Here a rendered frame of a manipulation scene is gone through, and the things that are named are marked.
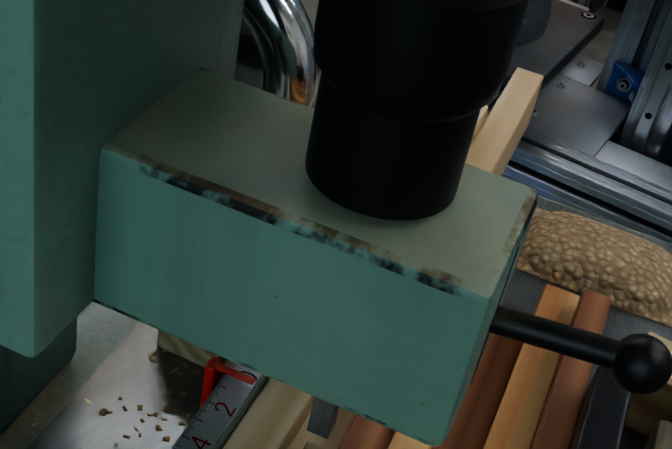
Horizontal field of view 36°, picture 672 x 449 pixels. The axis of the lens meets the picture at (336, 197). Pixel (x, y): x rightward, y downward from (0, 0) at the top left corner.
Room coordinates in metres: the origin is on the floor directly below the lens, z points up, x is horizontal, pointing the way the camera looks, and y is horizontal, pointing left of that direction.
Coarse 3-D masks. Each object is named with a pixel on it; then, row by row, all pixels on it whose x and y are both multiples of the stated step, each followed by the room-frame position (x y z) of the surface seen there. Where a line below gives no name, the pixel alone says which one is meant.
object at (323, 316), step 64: (128, 128) 0.29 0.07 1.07; (192, 128) 0.29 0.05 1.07; (256, 128) 0.30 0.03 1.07; (128, 192) 0.27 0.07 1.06; (192, 192) 0.26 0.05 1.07; (256, 192) 0.27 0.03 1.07; (320, 192) 0.27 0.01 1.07; (512, 192) 0.30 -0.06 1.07; (128, 256) 0.27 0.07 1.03; (192, 256) 0.26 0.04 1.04; (256, 256) 0.26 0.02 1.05; (320, 256) 0.25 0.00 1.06; (384, 256) 0.25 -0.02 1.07; (448, 256) 0.25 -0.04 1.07; (512, 256) 0.26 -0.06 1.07; (192, 320) 0.26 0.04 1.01; (256, 320) 0.26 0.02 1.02; (320, 320) 0.25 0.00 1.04; (384, 320) 0.24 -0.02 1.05; (448, 320) 0.24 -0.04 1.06; (320, 384) 0.25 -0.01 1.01; (384, 384) 0.24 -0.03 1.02; (448, 384) 0.24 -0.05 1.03
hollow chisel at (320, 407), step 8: (320, 400) 0.28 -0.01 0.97; (312, 408) 0.28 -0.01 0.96; (320, 408) 0.28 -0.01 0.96; (328, 408) 0.28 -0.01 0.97; (336, 408) 0.28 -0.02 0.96; (312, 416) 0.28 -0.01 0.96; (320, 416) 0.28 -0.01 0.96; (328, 416) 0.28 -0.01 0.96; (336, 416) 0.29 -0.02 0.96; (312, 424) 0.28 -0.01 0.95; (320, 424) 0.28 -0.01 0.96; (328, 424) 0.28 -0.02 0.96; (312, 432) 0.28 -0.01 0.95; (320, 432) 0.28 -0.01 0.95; (328, 432) 0.28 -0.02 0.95
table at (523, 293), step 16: (544, 208) 0.55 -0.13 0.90; (560, 208) 0.55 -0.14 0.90; (608, 224) 0.55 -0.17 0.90; (656, 240) 0.54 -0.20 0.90; (512, 288) 0.46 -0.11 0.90; (528, 288) 0.46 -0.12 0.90; (512, 304) 0.45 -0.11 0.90; (528, 304) 0.45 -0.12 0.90; (608, 320) 0.45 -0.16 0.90; (624, 320) 0.45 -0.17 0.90; (640, 320) 0.46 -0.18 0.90; (608, 336) 0.44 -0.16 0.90; (624, 336) 0.44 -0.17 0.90; (592, 368) 0.41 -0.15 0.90; (624, 432) 0.37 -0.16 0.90; (624, 448) 0.36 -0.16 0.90; (640, 448) 0.36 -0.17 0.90
